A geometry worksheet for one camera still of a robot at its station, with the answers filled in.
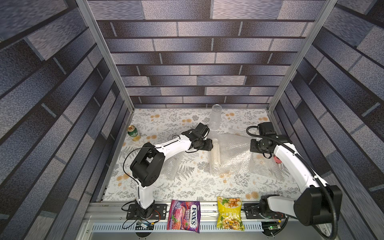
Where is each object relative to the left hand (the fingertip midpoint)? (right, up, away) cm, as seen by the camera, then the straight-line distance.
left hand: (211, 145), depth 89 cm
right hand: (+25, +1, -5) cm, 25 cm away
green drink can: (-51, +9, +6) cm, 52 cm away
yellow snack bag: (+6, -30, -20) cm, 37 cm away
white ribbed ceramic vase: (+2, -7, -1) cm, 8 cm away
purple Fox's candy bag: (-15, -31, -17) cm, 39 cm away
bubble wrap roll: (+12, -5, +1) cm, 13 cm away
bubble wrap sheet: (+30, -12, +1) cm, 32 cm away
